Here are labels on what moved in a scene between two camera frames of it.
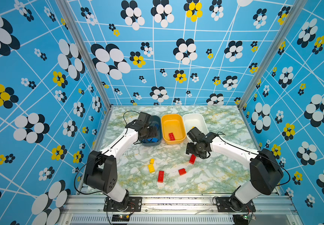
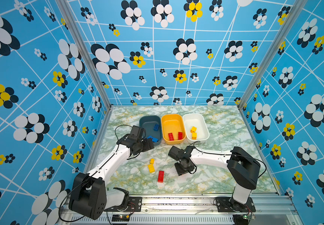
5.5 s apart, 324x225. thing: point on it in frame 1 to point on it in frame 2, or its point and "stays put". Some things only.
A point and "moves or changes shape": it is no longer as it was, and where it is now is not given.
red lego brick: (192, 159) moves or changes shape
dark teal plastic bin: (155, 119) stays put
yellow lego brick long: (151, 168) stays put
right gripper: (188, 150) to (179, 172)
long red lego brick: (161, 176) stays put
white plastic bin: (198, 120) stays put
